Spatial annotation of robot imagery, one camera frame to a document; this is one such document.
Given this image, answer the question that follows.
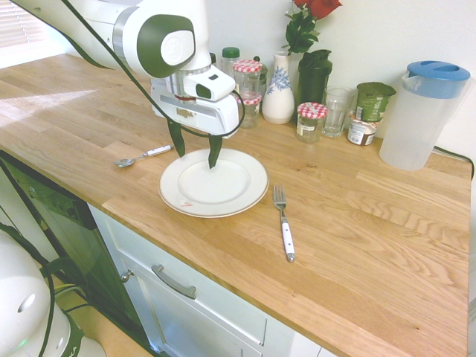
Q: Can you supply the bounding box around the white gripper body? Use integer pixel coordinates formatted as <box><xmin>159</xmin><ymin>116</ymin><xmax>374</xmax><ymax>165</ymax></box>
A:
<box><xmin>150</xmin><ymin>77</ymin><xmax>241</xmax><ymax>138</ymax></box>

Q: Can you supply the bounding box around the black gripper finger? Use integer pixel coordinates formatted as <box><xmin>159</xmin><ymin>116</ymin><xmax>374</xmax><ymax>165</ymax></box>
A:
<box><xmin>207</xmin><ymin>134</ymin><xmax>224</xmax><ymax>170</ymax></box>
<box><xmin>166</xmin><ymin>118</ymin><xmax>187</xmax><ymax>159</ymax></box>

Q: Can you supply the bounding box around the white handled metal fork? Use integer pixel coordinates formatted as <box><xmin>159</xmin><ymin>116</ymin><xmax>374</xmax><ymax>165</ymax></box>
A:
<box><xmin>273</xmin><ymin>184</ymin><xmax>297</xmax><ymax>263</ymax></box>

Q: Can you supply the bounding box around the white gold rimmed plate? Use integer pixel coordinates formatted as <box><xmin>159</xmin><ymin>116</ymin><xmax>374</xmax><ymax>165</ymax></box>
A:
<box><xmin>158</xmin><ymin>147</ymin><xmax>270</xmax><ymax>219</ymax></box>

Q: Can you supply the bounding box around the short checked lid glass jar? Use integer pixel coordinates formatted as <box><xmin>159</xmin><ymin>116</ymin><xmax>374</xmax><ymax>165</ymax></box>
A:
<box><xmin>237</xmin><ymin>92</ymin><xmax>263</xmax><ymax>129</ymax></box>

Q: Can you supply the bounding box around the tall checked lid glass jar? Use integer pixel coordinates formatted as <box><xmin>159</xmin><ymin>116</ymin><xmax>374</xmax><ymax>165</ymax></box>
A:
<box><xmin>233</xmin><ymin>59</ymin><xmax>264</xmax><ymax>100</ymax></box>

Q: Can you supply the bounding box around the green capped clear bottle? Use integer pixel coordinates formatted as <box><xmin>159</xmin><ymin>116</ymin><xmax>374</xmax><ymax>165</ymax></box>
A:
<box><xmin>222</xmin><ymin>47</ymin><xmax>240</xmax><ymax>78</ymax></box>

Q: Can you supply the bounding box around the white blue floral vase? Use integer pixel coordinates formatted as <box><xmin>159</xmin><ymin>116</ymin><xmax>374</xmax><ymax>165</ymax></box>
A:
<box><xmin>262</xmin><ymin>51</ymin><xmax>296</xmax><ymax>125</ymax></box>

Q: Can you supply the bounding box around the labelled checked lid glass jar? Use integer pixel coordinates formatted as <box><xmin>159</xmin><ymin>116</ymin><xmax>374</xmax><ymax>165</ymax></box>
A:
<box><xmin>296</xmin><ymin>102</ymin><xmax>329</xmax><ymax>144</ymax></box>

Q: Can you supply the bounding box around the dark shaker bottle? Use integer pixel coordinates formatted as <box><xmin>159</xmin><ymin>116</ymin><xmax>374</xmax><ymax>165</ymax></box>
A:
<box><xmin>297</xmin><ymin>49</ymin><xmax>333</xmax><ymax>112</ymax></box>

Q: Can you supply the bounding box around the clear drinking glass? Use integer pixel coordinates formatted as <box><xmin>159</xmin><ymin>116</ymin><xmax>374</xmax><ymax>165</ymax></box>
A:
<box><xmin>321</xmin><ymin>86</ymin><xmax>356</xmax><ymax>138</ymax></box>

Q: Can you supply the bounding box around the red roses bouquet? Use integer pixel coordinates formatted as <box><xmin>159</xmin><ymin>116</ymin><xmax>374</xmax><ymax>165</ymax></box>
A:
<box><xmin>284</xmin><ymin>0</ymin><xmax>343</xmax><ymax>57</ymax></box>

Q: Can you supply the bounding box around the green yogurt cup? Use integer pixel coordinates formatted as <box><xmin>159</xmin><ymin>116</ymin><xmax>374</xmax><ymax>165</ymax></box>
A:
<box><xmin>355</xmin><ymin>81</ymin><xmax>397</xmax><ymax>123</ymax></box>

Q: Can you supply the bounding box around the white kitchen cabinet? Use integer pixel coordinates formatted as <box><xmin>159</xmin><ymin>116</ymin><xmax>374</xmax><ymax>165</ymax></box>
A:
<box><xmin>88</xmin><ymin>203</ymin><xmax>327</xmax><ymax>357</ymax></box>

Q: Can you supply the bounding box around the blue lidded plastic pitcher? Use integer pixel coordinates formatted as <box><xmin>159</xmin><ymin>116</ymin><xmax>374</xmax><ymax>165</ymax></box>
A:
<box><xmin>378</xmin><ymin>60</ymin><xmax>472</xmax><ymax>171</ymax></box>

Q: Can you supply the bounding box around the white window blind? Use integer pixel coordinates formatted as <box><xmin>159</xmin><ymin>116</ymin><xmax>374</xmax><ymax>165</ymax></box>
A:
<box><xmin>0</xmin><ymin>0</ymin><xmax>50</xmax><ymax>49</ymax></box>

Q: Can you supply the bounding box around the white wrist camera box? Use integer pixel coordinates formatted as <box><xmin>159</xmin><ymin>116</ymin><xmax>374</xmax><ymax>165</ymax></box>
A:
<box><xmin>184</xmin><ymin>69</ymin><xmax>237</xmax><ymax>102</ymax></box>

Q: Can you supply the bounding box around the white handled metal spoon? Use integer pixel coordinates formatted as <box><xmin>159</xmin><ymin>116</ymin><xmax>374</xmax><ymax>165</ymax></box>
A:
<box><xmin>114</xmin><ymin>144</ymin><xmax>175</xmax><ymax>169</ymax></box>

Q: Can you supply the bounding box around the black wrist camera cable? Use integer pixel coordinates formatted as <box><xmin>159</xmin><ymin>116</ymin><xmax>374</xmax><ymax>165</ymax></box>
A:
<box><xmin>59</xmin><ymin>0</ymin><xmax>247</xmax><ymax>141</ymax></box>

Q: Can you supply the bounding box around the silver drawer handle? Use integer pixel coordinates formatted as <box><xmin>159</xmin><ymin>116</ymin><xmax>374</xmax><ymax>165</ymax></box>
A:
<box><xmin>151</xmin><ymin>264</ymin><xmax>197</xmax><ymax>300</ymax></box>

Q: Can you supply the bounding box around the black cable sleeve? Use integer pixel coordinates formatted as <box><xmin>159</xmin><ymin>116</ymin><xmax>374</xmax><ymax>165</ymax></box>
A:
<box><xmin>7</xmin><ymin>0</ymin><xmax>115</xmax><ymax>71</ymax></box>

